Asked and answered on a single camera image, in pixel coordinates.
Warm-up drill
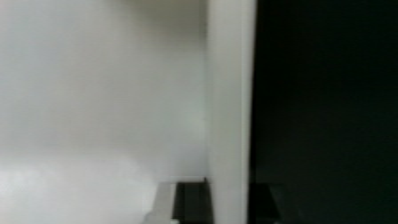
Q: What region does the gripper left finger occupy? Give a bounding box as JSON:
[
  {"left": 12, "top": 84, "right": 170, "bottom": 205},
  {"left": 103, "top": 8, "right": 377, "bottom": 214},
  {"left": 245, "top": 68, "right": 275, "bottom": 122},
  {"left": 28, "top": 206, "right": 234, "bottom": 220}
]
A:
[{"left": 172, "top": 180, "right": 213, "bottom": 224}]

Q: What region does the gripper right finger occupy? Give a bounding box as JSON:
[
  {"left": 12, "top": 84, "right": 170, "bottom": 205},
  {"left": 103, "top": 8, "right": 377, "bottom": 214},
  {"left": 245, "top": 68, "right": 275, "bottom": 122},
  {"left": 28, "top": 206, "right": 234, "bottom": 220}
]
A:
[{"left": 249, "top": 183, "right": 297, "bottom": 224}]

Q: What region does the white square tabletop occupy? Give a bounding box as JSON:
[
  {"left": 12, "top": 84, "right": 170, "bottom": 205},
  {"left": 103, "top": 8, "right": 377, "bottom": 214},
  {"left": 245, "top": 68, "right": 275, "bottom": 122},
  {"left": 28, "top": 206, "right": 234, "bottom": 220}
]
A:
[{"left": 0, "top": 0, "right": 256, "bottom": 224}]

